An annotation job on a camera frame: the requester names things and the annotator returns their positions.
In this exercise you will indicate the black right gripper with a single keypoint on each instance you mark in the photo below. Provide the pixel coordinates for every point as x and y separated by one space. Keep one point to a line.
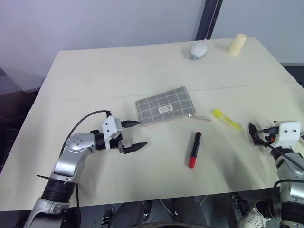
268 137

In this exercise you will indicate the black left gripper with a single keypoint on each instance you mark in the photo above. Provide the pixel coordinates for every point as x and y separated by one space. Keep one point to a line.
116 142

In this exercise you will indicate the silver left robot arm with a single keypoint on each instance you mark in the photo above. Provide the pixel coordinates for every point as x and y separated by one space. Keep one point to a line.
71 156

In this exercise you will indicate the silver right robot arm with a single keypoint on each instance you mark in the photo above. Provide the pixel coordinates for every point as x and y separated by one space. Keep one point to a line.
291 171

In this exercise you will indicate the grey checked pencil pouch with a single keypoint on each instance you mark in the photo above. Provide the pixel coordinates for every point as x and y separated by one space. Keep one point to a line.
164 105

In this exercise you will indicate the yellow highlighter pen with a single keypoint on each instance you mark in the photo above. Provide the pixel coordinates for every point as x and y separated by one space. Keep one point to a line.
226 119

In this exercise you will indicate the cream tablecloth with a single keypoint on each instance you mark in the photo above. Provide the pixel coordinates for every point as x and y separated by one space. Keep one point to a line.
118 80

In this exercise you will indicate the red marker with black cap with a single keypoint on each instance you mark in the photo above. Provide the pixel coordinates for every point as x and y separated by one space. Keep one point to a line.
194 149

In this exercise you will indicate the dark furniture edge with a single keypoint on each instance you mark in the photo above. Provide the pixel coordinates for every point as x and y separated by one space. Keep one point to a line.
295 73

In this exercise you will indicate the white sneaker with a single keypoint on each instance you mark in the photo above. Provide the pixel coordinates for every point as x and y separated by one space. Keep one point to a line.
253 217

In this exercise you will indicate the cream cylinder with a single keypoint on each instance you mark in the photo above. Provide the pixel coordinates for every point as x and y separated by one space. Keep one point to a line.
236 45

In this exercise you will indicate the grey white computer mouse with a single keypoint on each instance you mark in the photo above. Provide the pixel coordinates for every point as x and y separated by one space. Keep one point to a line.
198 50

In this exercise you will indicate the dark cabinet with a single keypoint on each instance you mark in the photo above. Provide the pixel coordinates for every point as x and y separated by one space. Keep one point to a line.
14 99

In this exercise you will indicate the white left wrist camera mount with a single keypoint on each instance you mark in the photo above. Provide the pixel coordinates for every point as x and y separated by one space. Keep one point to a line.
109 126

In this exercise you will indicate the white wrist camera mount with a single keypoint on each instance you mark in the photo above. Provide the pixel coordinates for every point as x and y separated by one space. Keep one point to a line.
288 133
109 126

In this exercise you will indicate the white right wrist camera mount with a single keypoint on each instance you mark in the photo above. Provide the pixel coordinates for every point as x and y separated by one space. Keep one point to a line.
288 133

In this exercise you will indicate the dark upright post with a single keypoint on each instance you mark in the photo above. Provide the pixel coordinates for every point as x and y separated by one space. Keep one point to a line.
207 19

